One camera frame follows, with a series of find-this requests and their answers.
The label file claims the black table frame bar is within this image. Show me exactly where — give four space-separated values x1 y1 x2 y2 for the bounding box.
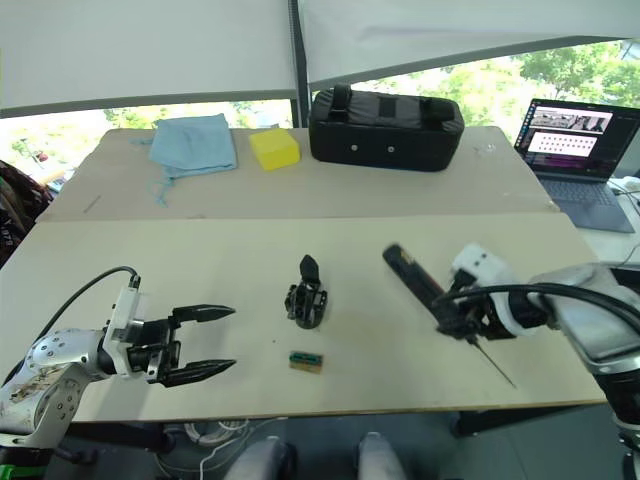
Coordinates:
63 422 175 457
451 403 615 439

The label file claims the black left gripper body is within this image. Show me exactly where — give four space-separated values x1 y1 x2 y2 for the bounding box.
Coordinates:
125 313 184 385

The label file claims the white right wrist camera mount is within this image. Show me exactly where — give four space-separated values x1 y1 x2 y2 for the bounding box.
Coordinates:
449 243 532 334

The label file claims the grey rounded shape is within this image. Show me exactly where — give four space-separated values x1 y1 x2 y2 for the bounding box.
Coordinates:
227 434 297 480
357 431 407 480

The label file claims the dark window post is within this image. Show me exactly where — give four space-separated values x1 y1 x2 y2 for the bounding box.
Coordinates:
287 0 311 129

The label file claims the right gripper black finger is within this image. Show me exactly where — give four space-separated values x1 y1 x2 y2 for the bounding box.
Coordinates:
433 313 489 344
446 279 481 314

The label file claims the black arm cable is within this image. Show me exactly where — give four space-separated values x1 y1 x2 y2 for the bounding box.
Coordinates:
27 264 141 351
430 282 640 326

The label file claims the light blue drawstring bag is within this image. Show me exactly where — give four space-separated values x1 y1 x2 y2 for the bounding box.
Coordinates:
130 113 239 209

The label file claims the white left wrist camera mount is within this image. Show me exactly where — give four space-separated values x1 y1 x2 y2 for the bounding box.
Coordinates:
102 285 147 377

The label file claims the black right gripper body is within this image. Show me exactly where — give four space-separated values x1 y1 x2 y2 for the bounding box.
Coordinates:
472 294 519 342

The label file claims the brown cardboard sheet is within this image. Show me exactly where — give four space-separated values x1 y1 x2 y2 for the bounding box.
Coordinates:
37 124 564 224

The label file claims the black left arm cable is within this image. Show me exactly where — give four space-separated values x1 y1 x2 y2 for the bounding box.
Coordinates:
27 264 141 351

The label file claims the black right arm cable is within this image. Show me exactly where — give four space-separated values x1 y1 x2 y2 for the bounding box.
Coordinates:
430 282 640 326

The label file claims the black padded carry case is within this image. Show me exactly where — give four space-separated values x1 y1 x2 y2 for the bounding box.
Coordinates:
307 83 466 175

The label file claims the coiled white cable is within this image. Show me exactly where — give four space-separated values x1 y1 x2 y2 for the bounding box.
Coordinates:
183 418 252 447

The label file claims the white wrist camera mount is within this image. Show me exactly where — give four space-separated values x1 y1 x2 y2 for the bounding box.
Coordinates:
449 243 532 334
102 285 147 377

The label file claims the grey open laptop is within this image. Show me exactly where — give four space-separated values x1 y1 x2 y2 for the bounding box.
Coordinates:
513 97 640 234

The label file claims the yellow sponge block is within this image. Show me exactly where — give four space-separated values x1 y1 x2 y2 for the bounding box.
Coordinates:
248 128 303 174

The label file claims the loose black gripper body part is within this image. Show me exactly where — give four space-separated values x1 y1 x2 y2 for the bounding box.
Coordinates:
283 279 330 330

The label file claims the white roller blind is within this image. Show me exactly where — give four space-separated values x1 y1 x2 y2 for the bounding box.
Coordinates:
0 0 300 120
298 0 640 86

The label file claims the Bosch electric screwdriver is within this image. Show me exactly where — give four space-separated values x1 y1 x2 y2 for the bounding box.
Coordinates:
382 243 519 390

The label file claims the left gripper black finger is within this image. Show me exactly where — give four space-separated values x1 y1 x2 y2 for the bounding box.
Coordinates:
171 303 237 329
162 358 238 390

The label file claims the red patterned fabric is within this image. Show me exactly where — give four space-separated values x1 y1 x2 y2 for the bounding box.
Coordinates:
0 159 55 269

